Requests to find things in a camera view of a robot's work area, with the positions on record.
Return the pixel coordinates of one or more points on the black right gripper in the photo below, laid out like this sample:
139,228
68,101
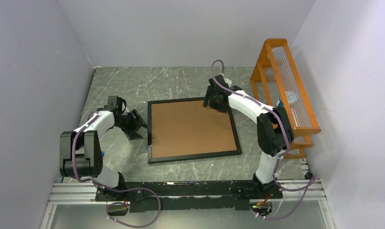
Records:
221,109

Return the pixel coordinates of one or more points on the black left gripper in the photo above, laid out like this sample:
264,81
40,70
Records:
131,133

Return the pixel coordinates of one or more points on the brown backing board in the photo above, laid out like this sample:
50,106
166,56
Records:
192,126

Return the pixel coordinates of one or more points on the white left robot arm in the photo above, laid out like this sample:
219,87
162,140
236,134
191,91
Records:
81,156

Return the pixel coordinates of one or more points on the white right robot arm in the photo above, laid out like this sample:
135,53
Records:
274,131

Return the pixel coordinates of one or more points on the white box in shelf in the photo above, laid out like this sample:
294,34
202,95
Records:
279,103

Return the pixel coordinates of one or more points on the orange wooden shelf rack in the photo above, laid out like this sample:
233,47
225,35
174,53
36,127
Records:
276,72

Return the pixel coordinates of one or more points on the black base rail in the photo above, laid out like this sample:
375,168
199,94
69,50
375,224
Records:
181,195

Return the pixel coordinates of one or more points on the aluminium table rail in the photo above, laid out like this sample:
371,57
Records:
84,194

